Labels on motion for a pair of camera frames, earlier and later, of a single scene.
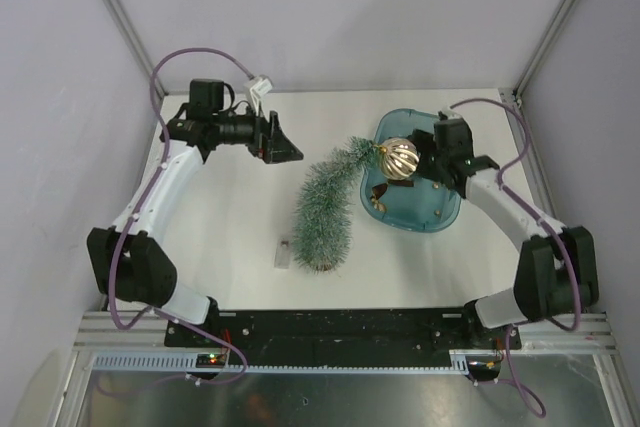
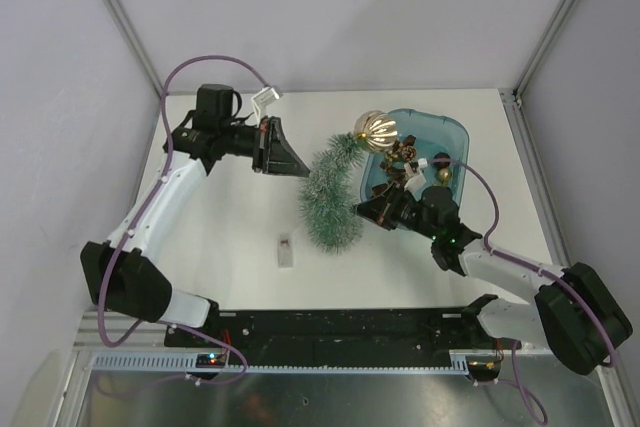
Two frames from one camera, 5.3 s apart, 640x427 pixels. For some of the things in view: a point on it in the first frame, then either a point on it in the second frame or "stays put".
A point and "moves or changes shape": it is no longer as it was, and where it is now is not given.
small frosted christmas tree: [322, 238] moves or changes shape
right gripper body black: [431, 160] to [405, 212]
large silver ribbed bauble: [399, 158] to [377, 129]
